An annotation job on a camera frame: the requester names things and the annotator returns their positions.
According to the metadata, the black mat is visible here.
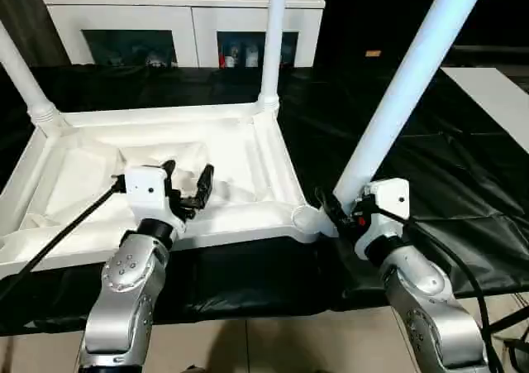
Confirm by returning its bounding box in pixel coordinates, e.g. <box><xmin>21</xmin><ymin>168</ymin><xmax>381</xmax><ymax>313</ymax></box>
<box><xmin>0</xmin><ymin>62</ymin><xmax>529</xmax><ymax>337</ymax></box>

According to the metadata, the black cabinet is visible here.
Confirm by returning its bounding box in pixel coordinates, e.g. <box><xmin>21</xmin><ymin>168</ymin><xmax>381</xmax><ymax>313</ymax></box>
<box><xmin>316</xmin><ymin>0</ymin><xmax>529</xmax><ymax>66</ymax></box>

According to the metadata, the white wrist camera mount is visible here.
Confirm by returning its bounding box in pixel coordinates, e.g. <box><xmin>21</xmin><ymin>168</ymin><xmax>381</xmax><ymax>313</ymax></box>
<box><xmin>122</xmin><ymin>165</ymin><xmax>185</xmax><ymax>241</ymax></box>
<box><xmin>354</xmin><ymin>177</ymin><xmax>411</xmax><ymax>262</ymax></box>

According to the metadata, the white flat board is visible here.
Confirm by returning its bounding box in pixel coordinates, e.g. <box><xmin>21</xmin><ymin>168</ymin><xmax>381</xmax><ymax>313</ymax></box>
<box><xmin>440</xmin><ymin>66</ymin><xmax>529</xmax><ymax>142</ymax></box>

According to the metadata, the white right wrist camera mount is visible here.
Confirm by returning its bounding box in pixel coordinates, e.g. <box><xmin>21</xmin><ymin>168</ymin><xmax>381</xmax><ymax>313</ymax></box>
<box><xmin>354</xmin><ymin>177</ymin><xmax>411</xmax><ymax>262</ymax></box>

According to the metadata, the grey curtain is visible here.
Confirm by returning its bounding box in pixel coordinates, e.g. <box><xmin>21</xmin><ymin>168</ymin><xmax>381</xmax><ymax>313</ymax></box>
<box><xmin>0</xmin><ymin>0</ymin><xmax>71</xmax><ymax>66</ymax></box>

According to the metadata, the white cabinet with glass doors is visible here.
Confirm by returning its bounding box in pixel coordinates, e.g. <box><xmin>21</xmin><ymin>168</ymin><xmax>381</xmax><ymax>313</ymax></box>
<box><xmin>42</xmin><ymin>0</ymin><xmax>326</xmax><ymax>69</ymax></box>

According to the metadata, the black stand leg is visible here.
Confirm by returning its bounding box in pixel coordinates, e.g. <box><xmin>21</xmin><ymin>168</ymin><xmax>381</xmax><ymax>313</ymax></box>
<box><xmin>489</xmin><ymin>308</ymin><xmax>529</xmax><ymax>339</ymax></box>

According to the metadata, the small red white container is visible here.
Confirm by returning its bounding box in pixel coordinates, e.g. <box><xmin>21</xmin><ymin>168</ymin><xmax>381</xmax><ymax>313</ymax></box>
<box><xmin>220</xmin><ymin>41</ymin><xmax>237</xmax><ymax>68</ymax></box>

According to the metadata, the white plastic table leg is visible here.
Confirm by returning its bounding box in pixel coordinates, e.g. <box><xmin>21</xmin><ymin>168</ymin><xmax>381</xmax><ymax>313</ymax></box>
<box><xmin>256</xmin><ymin>0</ymin><xmax>288</xmax><ymax>116</ymax></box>
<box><xmin>0</xmin><ymin>21</ymin><xmax>67</xmax><ymax>136</ymax></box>
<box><xmin>332</xmin><ymin>0</ymin><xmax>493</xmax><ymax>207</ymax></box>

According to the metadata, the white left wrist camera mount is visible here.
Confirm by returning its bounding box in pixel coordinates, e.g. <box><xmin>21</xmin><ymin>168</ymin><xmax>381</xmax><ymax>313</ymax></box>
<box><xmin>122</xmin><ymin>165</ymin><xmax>185</xmax><ymax>241</ymax></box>

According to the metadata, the black left wrist camera cable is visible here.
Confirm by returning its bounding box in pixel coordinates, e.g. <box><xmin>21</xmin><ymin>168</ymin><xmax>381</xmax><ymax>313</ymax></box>
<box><xmin>0</xmin><ymin>174</ymin><xmax>127</xmax><ymax>299</ymax></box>

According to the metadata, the white plastic table top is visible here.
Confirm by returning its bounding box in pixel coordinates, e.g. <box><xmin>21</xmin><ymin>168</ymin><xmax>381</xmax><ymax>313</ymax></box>
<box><xmin>0</xmin><ymin>98</ymin><xmax>338</xmax><ymax>281</ymax></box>

